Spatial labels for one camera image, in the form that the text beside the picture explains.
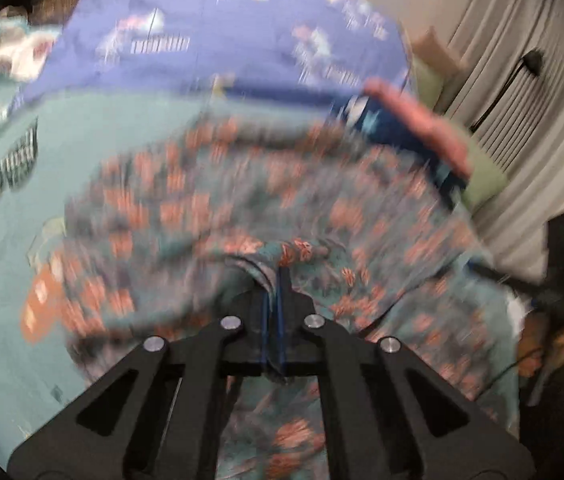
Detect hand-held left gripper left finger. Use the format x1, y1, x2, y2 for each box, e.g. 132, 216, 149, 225
7, 280, 273, 480

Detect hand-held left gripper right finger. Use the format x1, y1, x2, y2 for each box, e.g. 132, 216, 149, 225
274, 266, 535, 480

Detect teal floral pants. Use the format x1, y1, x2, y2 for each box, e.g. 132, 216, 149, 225
22, 115, 522, 480

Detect person's right hand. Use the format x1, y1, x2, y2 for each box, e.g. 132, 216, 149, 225
516, 310, 564, 381

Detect grey pleated curtain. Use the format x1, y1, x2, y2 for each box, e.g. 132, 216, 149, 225
402, 0, 564, 301

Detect green pillow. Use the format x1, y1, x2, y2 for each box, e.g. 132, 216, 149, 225
409, 57, 450, 113
459, 137, 510, 213

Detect pink folded garment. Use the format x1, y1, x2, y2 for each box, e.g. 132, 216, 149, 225
362, 79, 473, 178

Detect black tripod stand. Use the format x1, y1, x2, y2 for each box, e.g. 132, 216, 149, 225
469, 49, 545, 133

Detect navy star-print garment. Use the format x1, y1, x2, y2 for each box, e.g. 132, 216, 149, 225
337, 92, 467, 201

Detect beige pillow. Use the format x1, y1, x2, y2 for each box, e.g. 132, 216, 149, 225
409, 27, 470, 78

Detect blue and teal printed bedsheet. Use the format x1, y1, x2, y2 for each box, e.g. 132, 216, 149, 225
0, 0, 522, 480

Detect white teal printed cloth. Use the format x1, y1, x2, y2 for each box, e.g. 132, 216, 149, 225
0, 7, 60, 126

